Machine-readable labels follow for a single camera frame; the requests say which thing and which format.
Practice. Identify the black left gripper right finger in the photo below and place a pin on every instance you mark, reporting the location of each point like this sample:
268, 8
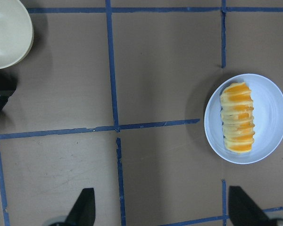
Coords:
243, 211

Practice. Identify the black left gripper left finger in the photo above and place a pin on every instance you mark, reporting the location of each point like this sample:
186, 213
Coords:
83, 211

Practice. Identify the light blue plate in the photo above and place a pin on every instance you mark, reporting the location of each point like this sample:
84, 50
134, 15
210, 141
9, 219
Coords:
268, 119

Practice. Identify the yellow orange striped bread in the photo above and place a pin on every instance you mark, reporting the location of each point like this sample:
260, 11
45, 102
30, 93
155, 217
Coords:
237, 117

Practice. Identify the black plate rack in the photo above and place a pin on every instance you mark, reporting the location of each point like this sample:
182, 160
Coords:
8, 85

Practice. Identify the cream bowl at top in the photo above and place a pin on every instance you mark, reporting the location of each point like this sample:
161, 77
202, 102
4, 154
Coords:
16, 32

